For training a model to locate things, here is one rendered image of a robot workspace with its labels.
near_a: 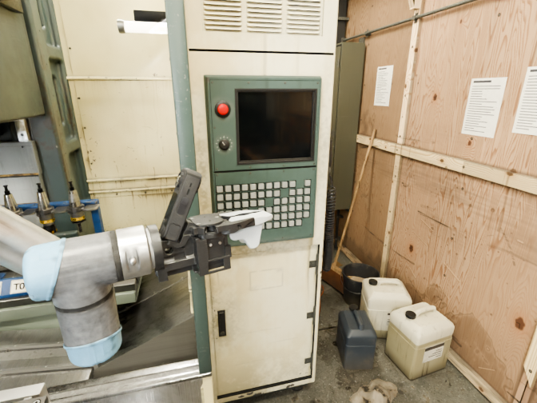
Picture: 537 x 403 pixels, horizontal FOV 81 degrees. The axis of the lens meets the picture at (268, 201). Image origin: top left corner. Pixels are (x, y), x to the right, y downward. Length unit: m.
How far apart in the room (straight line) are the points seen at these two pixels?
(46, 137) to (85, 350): 1.66
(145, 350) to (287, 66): 1.21
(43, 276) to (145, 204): 2.00
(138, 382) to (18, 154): 1.38
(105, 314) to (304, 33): 1.16
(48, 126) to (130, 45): 0.71
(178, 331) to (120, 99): 1.54
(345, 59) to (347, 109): 0.41
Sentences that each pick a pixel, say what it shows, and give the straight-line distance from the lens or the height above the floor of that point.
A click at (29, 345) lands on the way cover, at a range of 1.60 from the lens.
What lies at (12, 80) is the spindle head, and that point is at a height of 1.71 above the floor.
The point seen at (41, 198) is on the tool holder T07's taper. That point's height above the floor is 1.27.
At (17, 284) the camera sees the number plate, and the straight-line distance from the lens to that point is 1.63.
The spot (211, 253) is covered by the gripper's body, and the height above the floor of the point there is 1.42.
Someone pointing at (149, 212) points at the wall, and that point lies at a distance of 2.49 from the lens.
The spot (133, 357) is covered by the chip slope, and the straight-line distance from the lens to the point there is 1.44.
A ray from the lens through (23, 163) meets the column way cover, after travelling 2.12.
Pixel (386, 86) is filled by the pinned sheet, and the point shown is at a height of 1.70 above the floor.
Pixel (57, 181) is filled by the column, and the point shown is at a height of 1.18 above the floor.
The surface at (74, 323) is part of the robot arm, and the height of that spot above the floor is 1.37.
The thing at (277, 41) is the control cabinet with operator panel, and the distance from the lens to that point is 1.32.
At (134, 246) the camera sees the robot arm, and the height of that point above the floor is 1.46.
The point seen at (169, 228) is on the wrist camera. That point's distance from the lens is 0.50.
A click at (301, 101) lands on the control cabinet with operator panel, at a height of 1.63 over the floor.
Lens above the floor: 1.66
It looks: 19 degrees down
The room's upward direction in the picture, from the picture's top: straight up
